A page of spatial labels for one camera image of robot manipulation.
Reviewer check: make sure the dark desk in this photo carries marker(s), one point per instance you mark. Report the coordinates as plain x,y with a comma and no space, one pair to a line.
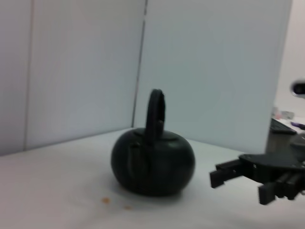
276,145

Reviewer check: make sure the black round teapot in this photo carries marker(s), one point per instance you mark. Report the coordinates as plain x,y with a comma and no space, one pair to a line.
155,167

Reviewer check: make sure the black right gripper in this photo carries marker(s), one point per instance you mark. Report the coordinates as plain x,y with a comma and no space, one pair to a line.
269,164

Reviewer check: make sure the black keyboard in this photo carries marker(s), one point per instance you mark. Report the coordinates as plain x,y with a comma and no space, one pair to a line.
281,127

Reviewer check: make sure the purple small object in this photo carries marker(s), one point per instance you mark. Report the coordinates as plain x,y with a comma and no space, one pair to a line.
297,124

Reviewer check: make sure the grey round object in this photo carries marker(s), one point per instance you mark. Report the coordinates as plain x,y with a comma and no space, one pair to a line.
299,144

